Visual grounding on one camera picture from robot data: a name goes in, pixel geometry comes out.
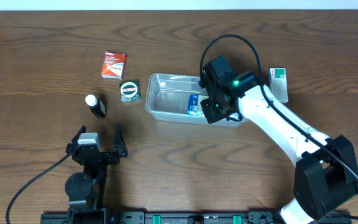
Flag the white green medicine box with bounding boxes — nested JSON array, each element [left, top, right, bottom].
[[269, 68, 288, 103]]

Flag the blue fever patch box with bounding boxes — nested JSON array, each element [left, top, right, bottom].
[[187, 94, 208, 123]]

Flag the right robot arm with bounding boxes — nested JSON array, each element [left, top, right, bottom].
[[200, 56, 358, 223]]

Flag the black bottle white cap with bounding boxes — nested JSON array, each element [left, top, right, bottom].
[[85, 95, 106, 118]]

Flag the red white medicine box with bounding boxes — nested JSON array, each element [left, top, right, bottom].
[[101, 51, 127, 80]]

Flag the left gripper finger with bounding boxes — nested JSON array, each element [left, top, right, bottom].
[[70, 126, 86, 146], [113, 124, 126, 151]]

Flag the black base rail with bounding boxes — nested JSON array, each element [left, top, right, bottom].
[[40, 210, 352, 224]]

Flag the green Zam-Buk box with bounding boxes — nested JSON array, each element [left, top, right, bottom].
[[119, 80, 141, 102]]

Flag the clear plastic container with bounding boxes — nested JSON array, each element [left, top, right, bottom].
[[145, 72, 252, 128]]

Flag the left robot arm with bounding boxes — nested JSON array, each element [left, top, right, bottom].
[[65, 125, 128, 224]]

